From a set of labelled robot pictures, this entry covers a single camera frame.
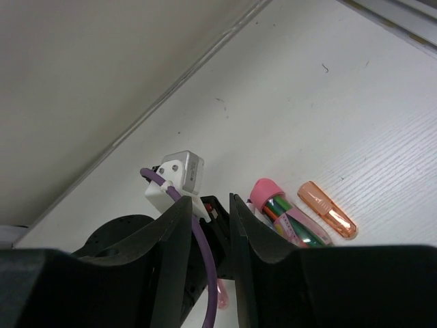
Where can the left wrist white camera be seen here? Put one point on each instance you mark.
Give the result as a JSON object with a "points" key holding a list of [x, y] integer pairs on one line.
{"points": [[183, 171]]}

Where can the pink capped pencil tube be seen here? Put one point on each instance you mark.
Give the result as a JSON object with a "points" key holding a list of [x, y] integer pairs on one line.
{"points": [[286, 218]]}

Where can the orange translucent eraser case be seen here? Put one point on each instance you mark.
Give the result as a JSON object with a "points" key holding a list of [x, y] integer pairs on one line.
{"points": [[324, 207]]}

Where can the pink translucent eraser case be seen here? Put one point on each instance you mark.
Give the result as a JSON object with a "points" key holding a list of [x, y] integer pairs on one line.
{"points": [[223, 298]]}

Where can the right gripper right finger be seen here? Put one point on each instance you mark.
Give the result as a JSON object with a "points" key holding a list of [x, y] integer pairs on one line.
{"points": [[267, 279]]}

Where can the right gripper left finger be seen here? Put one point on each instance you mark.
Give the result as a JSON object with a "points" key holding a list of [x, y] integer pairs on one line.
{"points": [[139, 269]]}

